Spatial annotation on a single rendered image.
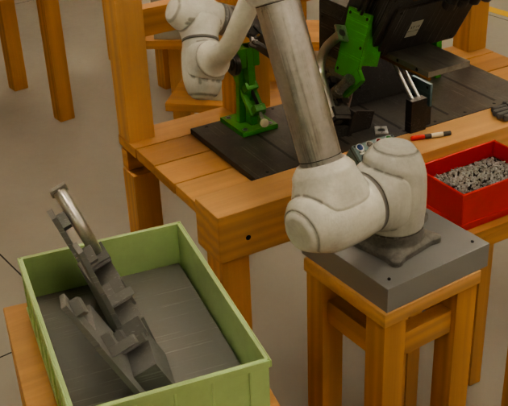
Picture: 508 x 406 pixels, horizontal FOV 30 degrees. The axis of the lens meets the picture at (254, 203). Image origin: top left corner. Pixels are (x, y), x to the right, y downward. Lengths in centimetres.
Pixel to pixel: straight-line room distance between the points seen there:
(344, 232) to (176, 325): 46
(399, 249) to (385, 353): 25
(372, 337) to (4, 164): 308
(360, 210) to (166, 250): 56
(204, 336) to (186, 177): 74
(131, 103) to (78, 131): 233
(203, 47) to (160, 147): 54
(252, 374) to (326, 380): 71
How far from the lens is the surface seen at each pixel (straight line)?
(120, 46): 294
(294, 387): 338
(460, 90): 336
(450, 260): 236
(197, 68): 258
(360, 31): 295
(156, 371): 204
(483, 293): 321
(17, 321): 246
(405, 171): 225
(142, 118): 305
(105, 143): 516
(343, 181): 214
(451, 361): 257
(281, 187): 271
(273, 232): 269
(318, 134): 213
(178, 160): 293
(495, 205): 276
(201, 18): 264
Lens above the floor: 219
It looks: 29 degrees down
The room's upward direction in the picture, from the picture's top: 2 degrees counter-clockwise
